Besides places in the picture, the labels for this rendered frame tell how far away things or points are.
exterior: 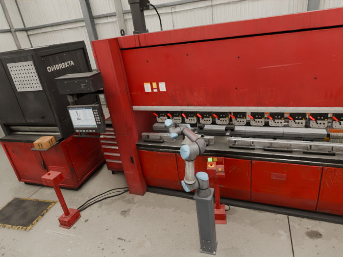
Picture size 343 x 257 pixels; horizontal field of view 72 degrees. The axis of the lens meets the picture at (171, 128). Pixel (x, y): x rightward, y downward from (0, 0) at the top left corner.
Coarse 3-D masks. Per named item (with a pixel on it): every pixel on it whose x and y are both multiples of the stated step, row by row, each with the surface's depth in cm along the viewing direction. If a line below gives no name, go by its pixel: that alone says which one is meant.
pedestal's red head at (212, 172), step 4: (212, 160) 284; (208, 164) 281; (208, 168) 273; (212, 168) 272; (216, 168) 281; (208, 172) 274; (212, 172) 273; (216, 172) 277; (220, 172) 276; (224, 172) 271; (208, 176) 277; (212, 176) 276; (216, 176) 275; (220, 176) 274; (224, 176) 273
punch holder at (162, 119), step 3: (156, 111) 313; (159, 111) 311; (162, 111) 309; (165, 111) 308; (159, 114) 313; (162, 114) 312; (165, 114) 310; (162, 117) 313; (165, 117) 311; (168, 117) 317; (159, 120) 317; (162, 120) 315
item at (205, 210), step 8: (200, 200) 232; (208, 200) 227; (200, 208) 236; (208, 208) 233; (200, 216) 241; (208, 216) 237; (200, 224) 246; (208, 224) 242; (200, 232) 251; (208, 232) 247; (200, 240) 258; (208, 240) 252; (200, 248) 266; (208, 248) 257; (216, 248) 263
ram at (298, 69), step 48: (144, 48) 281; (192, 48) 260; (240, 48) 242; (288, 48) 226; (336, 48) 212; (144, 96) 310; (192, 96) 285; (240, 96) 263; (288, 96) 244; (336, 96) 228
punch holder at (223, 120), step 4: (216, 112) 282; (220, 112) 280; (224, 112) 278; (228, 112) 279; (220, 116) 282; (224, 116) 280; (228, 116) 280; (216, 120) 286; (220, 120) 285; (224, 120) 282; (228, 120) 281
